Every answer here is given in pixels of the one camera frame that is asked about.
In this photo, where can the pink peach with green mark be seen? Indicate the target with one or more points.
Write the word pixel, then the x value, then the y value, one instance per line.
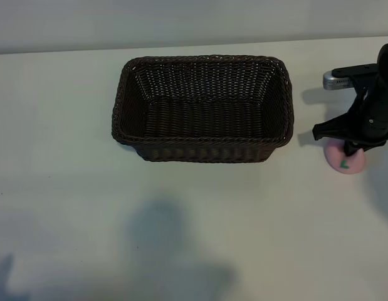
pixel 334 160

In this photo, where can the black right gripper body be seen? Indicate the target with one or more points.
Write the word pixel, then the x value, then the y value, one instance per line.
pixel 375 125

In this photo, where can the black right camera bracket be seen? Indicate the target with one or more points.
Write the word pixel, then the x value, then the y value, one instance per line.
pixel 353 70

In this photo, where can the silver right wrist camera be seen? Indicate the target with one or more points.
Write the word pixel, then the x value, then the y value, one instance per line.
pixel 333 82

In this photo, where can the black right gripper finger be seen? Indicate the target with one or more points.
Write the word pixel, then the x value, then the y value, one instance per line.
pixel 351 149

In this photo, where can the dark brown wicker basket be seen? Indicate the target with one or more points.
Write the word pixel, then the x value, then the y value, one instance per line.
pixel 206 119

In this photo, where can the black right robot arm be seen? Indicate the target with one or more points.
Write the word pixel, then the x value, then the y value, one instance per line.
pixel 387 59

